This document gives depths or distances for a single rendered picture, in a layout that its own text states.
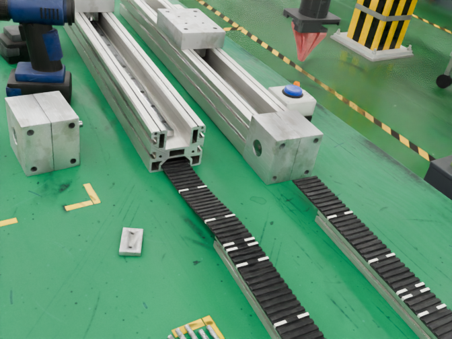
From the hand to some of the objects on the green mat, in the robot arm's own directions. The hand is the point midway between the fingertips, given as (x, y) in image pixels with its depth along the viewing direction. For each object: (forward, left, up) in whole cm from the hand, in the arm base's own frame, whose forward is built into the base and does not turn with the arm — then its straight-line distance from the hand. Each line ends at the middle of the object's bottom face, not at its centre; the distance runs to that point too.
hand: (301, 56), depth 102 cm
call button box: (+2, 0, -14) cm, 14 cm away
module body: (+26, -34, -13) cm, 45 cm away
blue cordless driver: (+48, -30, -11) cm, 58 cm away
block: (+52, -9, -11) cm, 54 cm away
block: (+16, +14, -13) cm, 25 cm away
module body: (+8, -30, -14) cm, 34 cm away
